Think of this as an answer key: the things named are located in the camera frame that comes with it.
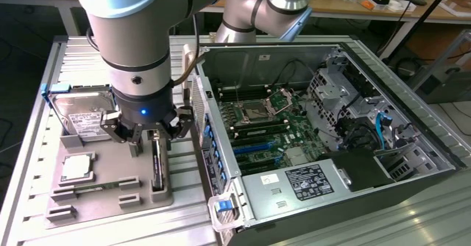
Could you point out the black slanted stand pole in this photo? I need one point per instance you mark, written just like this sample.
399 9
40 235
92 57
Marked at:
420 19

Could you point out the CPU socket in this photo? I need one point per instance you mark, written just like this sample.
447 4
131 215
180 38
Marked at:
255 112

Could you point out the black RAM stick with label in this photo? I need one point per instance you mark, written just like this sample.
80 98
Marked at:
258 131

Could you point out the thin metal locking lever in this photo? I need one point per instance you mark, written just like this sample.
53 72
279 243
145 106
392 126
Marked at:
238 94

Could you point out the grey metal cabinet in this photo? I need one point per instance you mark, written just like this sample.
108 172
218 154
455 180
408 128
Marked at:
452 83

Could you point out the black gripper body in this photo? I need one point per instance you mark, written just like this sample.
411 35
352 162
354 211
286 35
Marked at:
143 111

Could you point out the open metal socket cover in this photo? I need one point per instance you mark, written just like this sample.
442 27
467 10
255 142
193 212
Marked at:
282 101

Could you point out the silver chipset heat sink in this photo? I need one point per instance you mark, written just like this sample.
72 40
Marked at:
296 157

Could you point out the green RAM stick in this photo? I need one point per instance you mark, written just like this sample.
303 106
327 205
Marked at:
95 188

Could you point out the silver CPU chip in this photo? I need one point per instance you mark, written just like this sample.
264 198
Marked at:
75 167

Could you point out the open black PC case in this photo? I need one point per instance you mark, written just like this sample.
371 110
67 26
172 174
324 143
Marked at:
367 224

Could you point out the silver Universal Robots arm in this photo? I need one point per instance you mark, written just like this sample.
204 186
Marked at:
128 36

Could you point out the black Nvidia graphics card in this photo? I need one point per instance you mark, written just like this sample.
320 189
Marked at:
157 168

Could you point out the green motherboard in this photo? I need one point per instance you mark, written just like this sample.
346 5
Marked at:
298 124

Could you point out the grey power supply unit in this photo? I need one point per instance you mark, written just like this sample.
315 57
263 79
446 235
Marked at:
264 202

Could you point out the grey parts rack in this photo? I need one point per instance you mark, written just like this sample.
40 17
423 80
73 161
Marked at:
109 210

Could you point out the blue expansion slot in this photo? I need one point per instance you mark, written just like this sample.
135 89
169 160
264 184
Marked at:
254 148

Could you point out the metal disk bay cage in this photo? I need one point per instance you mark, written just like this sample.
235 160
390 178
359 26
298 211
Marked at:
327 91

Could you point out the hard disk in blue carrier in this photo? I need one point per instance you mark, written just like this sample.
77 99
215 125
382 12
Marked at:
80 119

